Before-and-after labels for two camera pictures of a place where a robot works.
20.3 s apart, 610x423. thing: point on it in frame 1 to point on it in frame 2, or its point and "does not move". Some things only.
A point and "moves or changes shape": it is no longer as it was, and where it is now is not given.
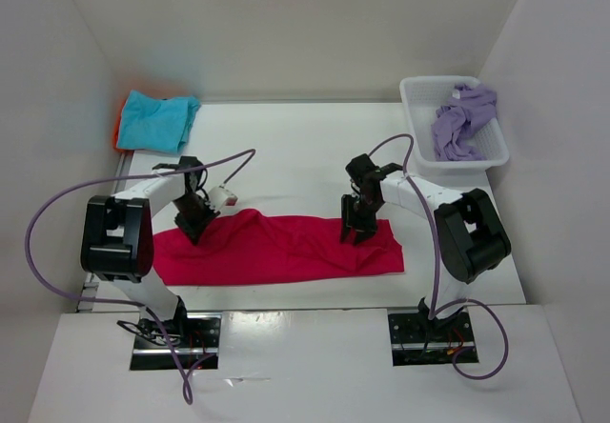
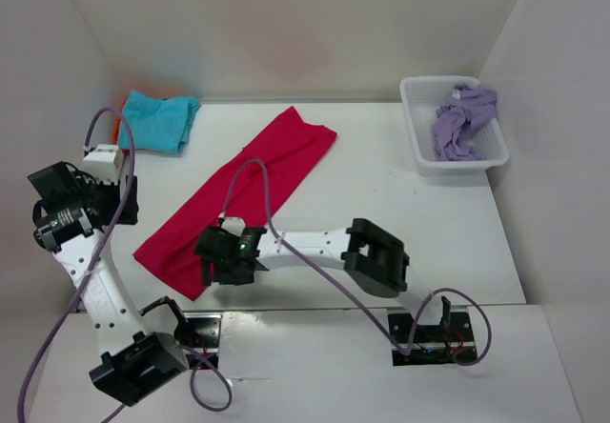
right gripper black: (365, 229) to (238, 278)
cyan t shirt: (156, 124) does not move
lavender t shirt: (472, 106) does not move
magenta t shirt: (248, 247) moves or changes shape
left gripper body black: (193, 201) to (105, 194)
